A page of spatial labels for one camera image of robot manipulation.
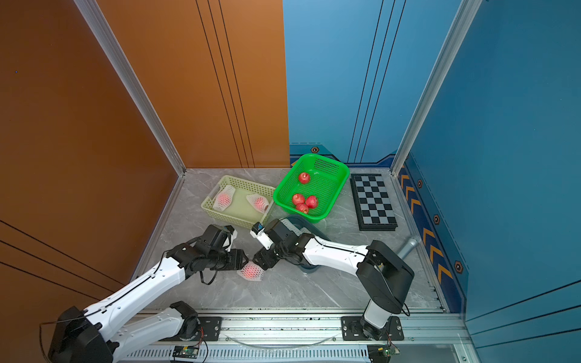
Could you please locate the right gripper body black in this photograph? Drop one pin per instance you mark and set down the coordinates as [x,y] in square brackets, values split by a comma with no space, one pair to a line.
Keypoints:
[282,251]

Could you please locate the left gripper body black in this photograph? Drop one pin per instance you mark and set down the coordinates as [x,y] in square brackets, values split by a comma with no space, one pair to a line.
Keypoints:
[232,259]

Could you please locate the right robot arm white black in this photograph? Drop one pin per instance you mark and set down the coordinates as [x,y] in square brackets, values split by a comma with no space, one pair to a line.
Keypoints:
[382,272]

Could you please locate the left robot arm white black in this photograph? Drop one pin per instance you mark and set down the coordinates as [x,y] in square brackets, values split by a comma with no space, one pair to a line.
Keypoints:
[104,332]

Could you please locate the dark teal plastic tray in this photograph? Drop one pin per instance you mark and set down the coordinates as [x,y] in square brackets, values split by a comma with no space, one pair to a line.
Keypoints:
[300,225]

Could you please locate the cream perforated plastic basket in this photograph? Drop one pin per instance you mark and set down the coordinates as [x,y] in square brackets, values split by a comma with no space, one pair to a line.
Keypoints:
[240,212]

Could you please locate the green plastic mesh basket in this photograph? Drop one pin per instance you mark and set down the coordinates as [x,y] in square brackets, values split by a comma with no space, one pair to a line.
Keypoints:
[328,177]

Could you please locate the black white checkerboard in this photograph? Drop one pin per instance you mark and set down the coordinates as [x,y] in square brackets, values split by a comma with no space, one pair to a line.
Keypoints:
[372,203]

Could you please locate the left green circuit board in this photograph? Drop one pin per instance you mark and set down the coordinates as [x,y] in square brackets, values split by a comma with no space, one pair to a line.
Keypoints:
[185,353]

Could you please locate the green circuit board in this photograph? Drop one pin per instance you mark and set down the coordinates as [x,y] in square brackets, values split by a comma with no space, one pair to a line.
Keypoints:
[185,353]
[379,354]

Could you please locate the silver metal cylinder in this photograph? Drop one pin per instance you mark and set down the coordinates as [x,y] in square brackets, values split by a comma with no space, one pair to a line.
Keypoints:
[409,246]

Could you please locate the right green circuit board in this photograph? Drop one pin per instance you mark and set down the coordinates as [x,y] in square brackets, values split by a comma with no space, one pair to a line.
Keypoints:
[379,354]

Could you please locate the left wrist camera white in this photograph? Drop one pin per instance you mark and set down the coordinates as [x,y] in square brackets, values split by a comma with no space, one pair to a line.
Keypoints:
[231,235]

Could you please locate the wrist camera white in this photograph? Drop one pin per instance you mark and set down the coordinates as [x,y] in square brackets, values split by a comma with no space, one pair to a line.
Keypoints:
[258,232]
[231,235]

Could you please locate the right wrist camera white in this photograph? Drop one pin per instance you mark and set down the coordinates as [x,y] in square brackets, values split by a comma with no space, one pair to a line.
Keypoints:
[258,232]

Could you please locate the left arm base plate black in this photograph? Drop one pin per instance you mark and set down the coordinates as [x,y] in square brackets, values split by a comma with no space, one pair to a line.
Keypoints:
[206,328]

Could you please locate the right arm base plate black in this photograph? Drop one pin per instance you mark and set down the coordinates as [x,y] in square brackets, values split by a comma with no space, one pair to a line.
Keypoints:
[356,328]

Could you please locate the aluminium front rail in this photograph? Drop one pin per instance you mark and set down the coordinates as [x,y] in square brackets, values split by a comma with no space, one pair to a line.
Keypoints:
[266,327]

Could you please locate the left aluminium corner post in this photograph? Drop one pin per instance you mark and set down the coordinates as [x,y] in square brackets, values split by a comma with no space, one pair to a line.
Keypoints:
[106,38]

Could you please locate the aluminium corner post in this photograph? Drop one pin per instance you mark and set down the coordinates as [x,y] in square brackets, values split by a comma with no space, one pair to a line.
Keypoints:
[106,38]
[460,26]

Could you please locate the right aluminium corner post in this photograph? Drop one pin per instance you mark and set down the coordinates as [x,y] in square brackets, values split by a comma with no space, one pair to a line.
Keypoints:
[460,26]

